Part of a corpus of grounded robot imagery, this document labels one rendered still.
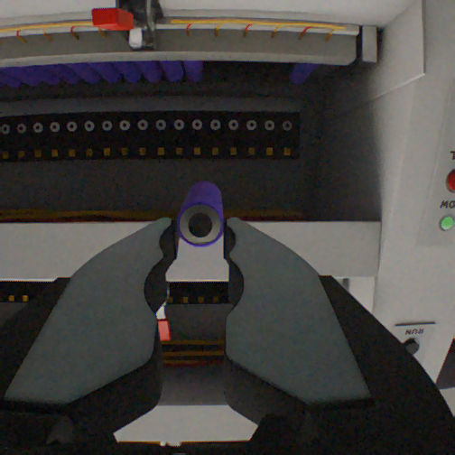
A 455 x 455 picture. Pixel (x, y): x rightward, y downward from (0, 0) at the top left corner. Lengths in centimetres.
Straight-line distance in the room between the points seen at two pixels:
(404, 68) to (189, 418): 36
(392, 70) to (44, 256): 29
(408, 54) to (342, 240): 14
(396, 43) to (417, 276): 18
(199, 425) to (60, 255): 22
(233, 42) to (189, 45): 3
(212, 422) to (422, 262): 26
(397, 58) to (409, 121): 5
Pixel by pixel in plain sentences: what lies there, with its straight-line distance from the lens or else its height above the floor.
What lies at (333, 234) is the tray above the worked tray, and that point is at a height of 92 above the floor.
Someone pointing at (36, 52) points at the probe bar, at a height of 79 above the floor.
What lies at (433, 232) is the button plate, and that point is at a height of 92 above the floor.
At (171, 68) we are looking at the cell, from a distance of 32.
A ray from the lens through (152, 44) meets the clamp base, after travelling 26.
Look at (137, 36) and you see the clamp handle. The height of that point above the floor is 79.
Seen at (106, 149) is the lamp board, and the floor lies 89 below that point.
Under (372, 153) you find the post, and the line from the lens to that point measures 31.
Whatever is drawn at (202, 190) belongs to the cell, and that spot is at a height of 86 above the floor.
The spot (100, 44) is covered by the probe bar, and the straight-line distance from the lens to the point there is 29.
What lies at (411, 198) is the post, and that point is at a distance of 28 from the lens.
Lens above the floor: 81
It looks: 23 degrees up
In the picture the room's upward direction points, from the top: 179 degrees counter-clockwise
